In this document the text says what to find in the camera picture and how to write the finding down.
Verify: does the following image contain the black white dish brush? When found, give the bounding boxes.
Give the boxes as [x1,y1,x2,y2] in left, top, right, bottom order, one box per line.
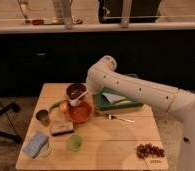
[68,90,88,107]

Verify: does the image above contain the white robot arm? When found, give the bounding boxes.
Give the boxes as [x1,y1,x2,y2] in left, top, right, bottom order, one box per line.
[86,55,195,171]

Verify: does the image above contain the purple bowl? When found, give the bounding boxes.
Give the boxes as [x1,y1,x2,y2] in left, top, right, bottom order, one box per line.
[66,83,86,100]

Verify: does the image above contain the orange bowl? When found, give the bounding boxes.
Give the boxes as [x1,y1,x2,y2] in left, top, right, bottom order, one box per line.
[66,101,94,123]

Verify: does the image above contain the green plastic tray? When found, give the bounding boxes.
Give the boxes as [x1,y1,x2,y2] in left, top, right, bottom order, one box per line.
[94,87,142,111]

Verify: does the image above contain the grey cloth in tray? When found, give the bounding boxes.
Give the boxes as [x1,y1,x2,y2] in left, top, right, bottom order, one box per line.
[103,93,124,104]

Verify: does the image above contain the metal fork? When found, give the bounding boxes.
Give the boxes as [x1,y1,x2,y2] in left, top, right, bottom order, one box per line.
[104,114,135,123]

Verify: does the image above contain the peach fruit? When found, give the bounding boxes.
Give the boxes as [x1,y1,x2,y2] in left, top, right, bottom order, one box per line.
[59,101,68,113]

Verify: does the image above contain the green vegetable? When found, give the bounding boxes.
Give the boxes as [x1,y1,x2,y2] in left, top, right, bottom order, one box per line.
[49,100,68,110]

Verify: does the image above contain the wooden folding table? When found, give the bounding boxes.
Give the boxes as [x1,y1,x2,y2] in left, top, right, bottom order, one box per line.
[15,82,170,171]

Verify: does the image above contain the black eraser block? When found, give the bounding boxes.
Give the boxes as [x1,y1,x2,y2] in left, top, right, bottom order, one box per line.
[50,122,74,136]

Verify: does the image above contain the small green cup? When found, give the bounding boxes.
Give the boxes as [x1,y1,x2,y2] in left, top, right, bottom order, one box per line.
[66,134,82,151]

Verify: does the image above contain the metal measuring cup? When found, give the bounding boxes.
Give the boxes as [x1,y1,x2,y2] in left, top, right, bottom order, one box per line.
[36,109,50,126]

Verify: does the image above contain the black appliance on counter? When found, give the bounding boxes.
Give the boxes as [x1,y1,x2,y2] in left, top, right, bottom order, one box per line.
[98,0,161,24]

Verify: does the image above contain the bunch of red grapes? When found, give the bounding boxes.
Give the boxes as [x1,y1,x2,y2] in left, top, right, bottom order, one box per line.
[136,143,165,159]

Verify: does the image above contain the blue sponge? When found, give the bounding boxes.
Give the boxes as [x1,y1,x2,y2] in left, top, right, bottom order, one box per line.
[22,131,49,158]

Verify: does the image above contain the clear glass cup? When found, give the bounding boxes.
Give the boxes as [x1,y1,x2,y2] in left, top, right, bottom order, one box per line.
[39,142,52,158]

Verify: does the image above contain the black office chair base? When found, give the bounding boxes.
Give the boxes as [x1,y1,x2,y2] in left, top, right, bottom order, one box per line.
[0,96,24,144]

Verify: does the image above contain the small orange dish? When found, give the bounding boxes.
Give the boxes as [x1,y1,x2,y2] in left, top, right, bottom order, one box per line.
[32,19,44,25]

